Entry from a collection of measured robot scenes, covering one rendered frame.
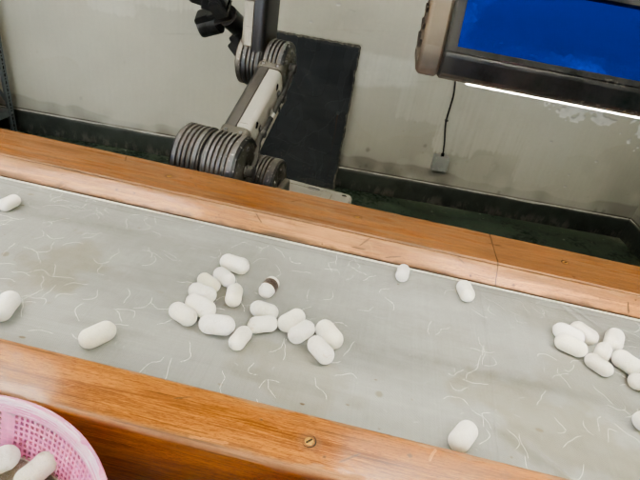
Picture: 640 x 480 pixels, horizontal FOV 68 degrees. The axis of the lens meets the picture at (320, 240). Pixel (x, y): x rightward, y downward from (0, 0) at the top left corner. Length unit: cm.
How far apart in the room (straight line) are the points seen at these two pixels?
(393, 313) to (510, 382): 15
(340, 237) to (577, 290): 34
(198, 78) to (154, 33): 29
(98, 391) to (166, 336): 10
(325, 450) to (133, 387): 17
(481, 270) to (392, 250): 13
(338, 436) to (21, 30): 279
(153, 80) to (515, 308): 233
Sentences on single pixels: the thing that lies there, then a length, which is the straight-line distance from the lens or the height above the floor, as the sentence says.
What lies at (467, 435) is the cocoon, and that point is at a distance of 47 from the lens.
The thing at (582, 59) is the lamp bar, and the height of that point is 107.
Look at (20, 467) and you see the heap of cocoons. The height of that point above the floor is 72.
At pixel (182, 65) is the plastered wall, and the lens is 265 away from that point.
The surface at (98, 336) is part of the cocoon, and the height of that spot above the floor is 76.
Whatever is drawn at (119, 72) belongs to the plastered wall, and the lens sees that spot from 280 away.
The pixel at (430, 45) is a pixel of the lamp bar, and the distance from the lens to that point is 33.
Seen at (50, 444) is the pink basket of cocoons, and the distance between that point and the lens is 44.
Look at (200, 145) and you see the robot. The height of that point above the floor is 78.
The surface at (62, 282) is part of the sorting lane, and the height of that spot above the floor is 74.
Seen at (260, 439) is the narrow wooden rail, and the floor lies 76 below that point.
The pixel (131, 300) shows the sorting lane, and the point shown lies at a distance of 57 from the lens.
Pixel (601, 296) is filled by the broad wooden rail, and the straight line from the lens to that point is 77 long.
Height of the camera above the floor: 110
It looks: 31 degrees down
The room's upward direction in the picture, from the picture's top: 10 degrees clockwise
